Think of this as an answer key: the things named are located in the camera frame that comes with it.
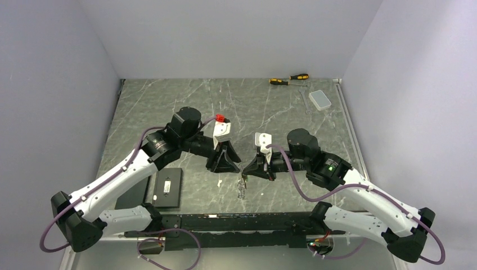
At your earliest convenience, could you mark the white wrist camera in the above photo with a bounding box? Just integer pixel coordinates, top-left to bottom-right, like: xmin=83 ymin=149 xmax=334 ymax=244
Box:
xmin=254 ymin=132 xmax=273 ymax=165
xmin=212 ymin=114 xmax=231 ymax=149

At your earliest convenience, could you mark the yellow black screwdriver lower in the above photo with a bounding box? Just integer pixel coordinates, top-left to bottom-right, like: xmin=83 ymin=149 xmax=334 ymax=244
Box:
xmin=269 ymin=78 xmax=307 ymax=87

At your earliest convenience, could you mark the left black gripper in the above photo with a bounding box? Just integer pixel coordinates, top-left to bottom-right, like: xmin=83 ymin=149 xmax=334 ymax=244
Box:
xmin=181 ymin=133 xmax=241 ymax=173

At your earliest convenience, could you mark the clear plastic box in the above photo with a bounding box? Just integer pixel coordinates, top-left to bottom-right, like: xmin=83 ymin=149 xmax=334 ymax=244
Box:
xmin=309 ymin=90 xmax=331 ymax=111

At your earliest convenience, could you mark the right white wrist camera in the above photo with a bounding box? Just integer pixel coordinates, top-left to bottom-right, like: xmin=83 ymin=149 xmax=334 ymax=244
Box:
xmin=254 ymin=132 xmax=273 ymax=165

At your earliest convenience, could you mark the orange black screwdriver upper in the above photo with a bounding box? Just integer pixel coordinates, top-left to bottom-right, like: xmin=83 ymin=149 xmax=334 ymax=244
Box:
xmin=286 ymin=73 xmax=309 ymax=80

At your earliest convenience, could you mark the black flat box near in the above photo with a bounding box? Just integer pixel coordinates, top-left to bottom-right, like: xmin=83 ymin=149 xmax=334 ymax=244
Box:
xmin=152 ymin=168 xmax=183 ymax=208

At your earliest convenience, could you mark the aluminium frame rail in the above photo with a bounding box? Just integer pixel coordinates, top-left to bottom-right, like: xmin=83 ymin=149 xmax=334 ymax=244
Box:
xmin=333 ymin=79 xmax=398 ymax=238

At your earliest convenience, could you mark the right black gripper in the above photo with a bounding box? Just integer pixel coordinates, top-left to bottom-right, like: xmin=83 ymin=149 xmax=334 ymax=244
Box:
xmin=243 ymin=150 xmax=309 ymax=181

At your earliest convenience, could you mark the key with green tag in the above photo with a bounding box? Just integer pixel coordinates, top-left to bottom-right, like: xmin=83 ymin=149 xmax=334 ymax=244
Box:
xmin=241 ymin=173 xmax=248 ymax=187

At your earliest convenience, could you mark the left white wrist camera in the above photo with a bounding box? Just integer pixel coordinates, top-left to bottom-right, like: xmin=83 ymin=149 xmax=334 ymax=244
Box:
xmin=212 ymin=114 xmax=231 ymax=149

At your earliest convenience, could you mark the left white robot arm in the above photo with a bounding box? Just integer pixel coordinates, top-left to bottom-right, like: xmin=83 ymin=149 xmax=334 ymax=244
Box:
xmin=51 ymin=107 xmax=241 ymax=253

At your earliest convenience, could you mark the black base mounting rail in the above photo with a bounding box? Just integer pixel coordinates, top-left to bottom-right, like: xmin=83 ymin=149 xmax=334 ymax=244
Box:
xmin=124 ymin=212 xmax=330 ymax=251

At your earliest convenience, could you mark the small silver wrench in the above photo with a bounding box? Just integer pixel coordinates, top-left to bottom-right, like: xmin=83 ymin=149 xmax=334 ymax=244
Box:
xmin=299 ymin=89 xmax=312 ymax=115

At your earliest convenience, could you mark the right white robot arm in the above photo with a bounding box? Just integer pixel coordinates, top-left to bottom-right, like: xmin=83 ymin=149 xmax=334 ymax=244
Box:
xmin=243 ymin=128 xmax=435 ymax=263

